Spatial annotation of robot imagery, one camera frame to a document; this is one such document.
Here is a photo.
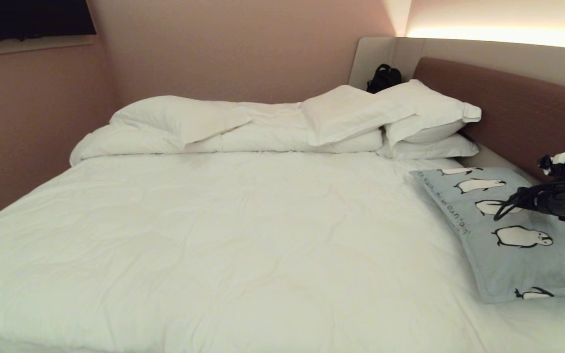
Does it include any light blue penguin pillow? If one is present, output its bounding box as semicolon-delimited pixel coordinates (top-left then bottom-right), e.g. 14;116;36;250
409;167;565;303

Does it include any thin white pillow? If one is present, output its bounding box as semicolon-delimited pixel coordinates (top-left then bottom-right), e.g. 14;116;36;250
377;133;480;160

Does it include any plump white pillow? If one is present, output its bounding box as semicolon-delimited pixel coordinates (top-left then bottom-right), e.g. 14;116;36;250
375;79;482;146

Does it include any white pillow with flanged edge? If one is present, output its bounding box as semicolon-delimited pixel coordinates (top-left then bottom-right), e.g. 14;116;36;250
301;85;416;147

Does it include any white bed cover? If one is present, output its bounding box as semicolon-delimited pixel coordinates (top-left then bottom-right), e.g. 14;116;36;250
0;151;565;353

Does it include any flat white pillow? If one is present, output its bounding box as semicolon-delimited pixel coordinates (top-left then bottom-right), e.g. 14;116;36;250
110;95;253;149

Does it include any brown upholstered headboard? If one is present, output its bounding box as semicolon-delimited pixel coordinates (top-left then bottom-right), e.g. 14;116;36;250
412;56;565;183

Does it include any black bag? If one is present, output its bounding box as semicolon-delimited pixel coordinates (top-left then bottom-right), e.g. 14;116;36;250
366;64;403;94

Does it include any folded white duvet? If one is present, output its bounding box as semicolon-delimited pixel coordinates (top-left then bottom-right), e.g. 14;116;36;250
69;101;384;167

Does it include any black television screen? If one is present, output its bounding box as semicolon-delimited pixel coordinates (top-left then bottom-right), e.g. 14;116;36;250
0;0;98;43

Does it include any beige bed frame edge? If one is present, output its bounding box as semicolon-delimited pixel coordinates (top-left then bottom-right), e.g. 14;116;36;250
457;141;542;186

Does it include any grey wall panel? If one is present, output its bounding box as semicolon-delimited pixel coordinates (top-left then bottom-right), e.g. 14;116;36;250
348;36;565;95

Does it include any pale wall ledge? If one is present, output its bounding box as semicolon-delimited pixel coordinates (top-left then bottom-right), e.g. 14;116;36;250
0;34;96;60

